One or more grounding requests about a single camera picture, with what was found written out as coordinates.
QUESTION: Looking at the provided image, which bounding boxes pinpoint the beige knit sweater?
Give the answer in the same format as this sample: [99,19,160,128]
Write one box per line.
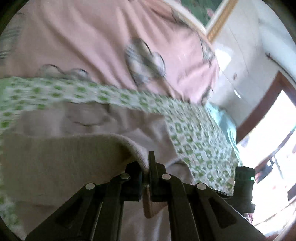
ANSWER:
[1,101,193,235]

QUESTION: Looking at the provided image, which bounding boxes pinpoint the green white checkered bedsheet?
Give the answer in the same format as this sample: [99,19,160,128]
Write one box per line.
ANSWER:
[1,77,240,228]

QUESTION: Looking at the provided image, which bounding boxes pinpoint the pink quilt with plaid hearts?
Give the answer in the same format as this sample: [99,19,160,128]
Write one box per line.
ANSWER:
[1,1,219,103]

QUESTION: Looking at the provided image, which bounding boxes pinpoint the framed landscape painting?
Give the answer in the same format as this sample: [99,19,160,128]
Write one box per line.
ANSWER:
[164,0,238,42]

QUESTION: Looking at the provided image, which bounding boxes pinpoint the brown wooden door frame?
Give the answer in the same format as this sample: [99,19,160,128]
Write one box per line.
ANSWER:
[236,71,295,144]

